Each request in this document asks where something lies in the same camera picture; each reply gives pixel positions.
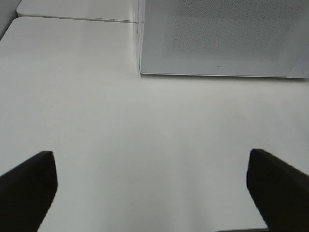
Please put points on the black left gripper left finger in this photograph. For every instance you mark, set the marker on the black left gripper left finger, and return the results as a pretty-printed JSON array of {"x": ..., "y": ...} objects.
[{"x": 27, "y": 192}]

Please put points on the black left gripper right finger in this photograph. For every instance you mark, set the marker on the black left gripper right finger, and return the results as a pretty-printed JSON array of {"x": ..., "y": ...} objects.
[{"x": 280, "y": 192}]

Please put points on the white microwave door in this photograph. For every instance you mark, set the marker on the white microwave door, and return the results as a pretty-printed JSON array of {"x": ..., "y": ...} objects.
[{"x": 246, "y": 38}]

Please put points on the white microwave oven body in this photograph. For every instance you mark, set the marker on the white microwave oven body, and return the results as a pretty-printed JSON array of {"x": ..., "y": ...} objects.
[{"x": 139, "y": 28}]

